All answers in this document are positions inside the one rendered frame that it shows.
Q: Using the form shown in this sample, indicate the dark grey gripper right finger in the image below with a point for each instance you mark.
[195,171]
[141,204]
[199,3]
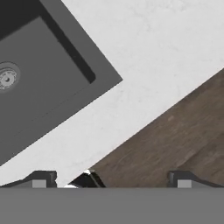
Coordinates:
[183,176]

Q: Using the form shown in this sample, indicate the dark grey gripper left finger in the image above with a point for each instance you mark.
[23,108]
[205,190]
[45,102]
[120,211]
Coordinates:
[43,177]

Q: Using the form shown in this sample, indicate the dark grey sink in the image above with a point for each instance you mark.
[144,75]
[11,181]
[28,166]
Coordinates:
[49,75]

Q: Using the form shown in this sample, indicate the silver sink drain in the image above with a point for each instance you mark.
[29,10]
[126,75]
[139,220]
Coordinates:
[8,77]

